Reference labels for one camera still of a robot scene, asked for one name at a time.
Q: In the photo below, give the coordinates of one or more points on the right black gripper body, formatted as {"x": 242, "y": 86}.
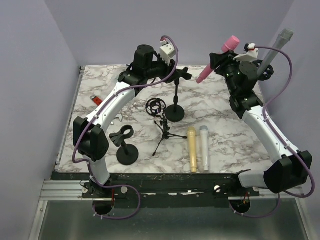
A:
{"x": 228, "y": 68}

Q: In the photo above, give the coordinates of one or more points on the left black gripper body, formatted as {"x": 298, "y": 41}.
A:
{"x": 160, "y": 69}

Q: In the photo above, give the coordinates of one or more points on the black tripod shock mount stand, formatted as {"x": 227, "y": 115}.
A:
{"x": 156, "y": 107}

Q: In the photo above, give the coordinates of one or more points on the black shock mount desk stand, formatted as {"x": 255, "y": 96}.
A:
{"x": 268, "y": 72}

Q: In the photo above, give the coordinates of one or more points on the black round base stand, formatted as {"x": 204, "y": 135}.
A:
{"x": 176, "y": 113}

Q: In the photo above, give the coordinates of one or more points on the white grey-head microphone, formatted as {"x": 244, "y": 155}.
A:
{"x": 204, "y": 137}

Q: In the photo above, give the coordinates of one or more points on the beige microphone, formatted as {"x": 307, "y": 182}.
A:
{"x": 191, "y": 136}

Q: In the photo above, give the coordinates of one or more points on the black clip stand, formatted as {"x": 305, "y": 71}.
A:
{"x": 127, "y": 154}

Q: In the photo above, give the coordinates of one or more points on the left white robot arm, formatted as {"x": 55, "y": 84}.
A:
{"x": 89, "y": 133}

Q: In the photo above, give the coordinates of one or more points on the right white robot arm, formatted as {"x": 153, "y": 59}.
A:
{"x": 289, "y": 165}

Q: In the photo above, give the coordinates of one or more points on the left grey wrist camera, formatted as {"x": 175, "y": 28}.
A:
{"x": 167, "y": 51}

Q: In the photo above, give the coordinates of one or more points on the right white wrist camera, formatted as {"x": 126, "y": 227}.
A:
{"x": 251, "y": 54}

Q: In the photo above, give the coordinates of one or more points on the red handled adjustable wrench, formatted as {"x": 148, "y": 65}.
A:
{"x": 95, "y": 99}

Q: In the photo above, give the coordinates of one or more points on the black front mounting rail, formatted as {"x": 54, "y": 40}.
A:
{"x": 164, "y": 190}

